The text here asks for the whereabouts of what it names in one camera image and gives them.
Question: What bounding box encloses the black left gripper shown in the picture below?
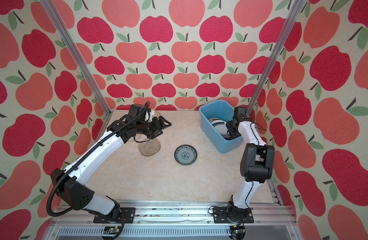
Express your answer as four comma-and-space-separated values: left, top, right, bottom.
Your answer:
136, 115, 173, 139

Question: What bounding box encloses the green red rim plate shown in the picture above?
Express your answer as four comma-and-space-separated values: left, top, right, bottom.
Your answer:
209, 118, 229, 136

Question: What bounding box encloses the blue floral small plate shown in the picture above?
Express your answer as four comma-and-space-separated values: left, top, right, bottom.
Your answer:
174, 145, 198, 166

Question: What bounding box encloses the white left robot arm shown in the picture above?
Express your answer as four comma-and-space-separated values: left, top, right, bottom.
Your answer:
46, 103, 172, 224

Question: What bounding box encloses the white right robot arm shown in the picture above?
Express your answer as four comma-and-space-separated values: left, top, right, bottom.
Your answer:
227, 107, 275, 224

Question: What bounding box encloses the blue plastic bin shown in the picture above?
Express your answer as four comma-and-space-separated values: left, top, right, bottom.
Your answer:
199, 100, 243, 154

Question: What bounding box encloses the smoky glass plate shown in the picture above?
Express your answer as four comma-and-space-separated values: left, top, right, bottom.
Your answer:
138, 139, 161, 157

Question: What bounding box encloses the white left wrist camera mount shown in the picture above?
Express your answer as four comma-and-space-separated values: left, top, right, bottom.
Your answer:
145, 109, 155, 122

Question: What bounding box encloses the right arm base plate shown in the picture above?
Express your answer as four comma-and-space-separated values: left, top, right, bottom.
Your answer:
212, 207, 254, 225

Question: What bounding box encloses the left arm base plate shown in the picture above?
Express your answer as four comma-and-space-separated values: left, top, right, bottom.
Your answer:
93, 207, 136, 224

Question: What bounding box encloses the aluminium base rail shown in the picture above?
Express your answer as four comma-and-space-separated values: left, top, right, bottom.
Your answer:
41, 201, 302, 240

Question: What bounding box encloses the right aluminium corner post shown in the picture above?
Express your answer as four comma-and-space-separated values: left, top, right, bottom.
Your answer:
246, 0, 307, 117

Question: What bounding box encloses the aluminium corner post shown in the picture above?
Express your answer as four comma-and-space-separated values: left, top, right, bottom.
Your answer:
246, 0, 307, 117
40, 0, 112, 117

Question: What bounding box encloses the left aluminium corner post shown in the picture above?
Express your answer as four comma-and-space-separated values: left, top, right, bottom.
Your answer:
40, 0, 112, 117

